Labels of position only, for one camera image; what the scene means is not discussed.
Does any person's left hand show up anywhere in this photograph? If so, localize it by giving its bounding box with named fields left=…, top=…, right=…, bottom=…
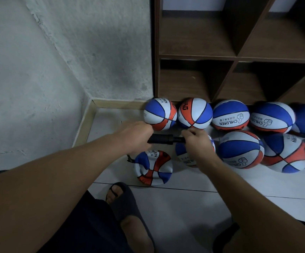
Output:
left=113, top=121, right=155, bottom=154

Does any person's right hand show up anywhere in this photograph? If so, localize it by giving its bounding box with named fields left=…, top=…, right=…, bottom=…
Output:
left=181, top=127, right=219, bottom=171

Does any black hand pump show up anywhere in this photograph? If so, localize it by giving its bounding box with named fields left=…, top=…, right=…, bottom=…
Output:
left=126, top=134, right=186, bottom=164

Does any brown wooden cubby shelf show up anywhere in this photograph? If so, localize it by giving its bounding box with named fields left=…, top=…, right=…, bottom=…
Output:
left=151, top=0, right=305, bottom=109

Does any person's right forearm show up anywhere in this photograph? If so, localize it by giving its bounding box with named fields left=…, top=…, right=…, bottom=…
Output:
left=200, top=157, right=305, bottom=253

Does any person's left forearm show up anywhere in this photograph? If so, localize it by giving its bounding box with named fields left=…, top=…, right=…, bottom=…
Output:
left=0, top=134, right=132, bottom=253

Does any person's left foot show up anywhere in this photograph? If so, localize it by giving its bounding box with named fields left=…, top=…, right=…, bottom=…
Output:
left=107, top=185, right=153, bottom=253

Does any beige baseboard strip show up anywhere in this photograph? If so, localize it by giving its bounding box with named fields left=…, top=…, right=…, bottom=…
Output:
left=72, top=100, right=97, bottom=147
left=92, top=98, right=148, bottom=110

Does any black sandal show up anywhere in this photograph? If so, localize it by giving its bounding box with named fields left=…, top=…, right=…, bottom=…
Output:
left=212, top=223, right=240, bottom=253
left=104, top=182, right=156, bottom=253

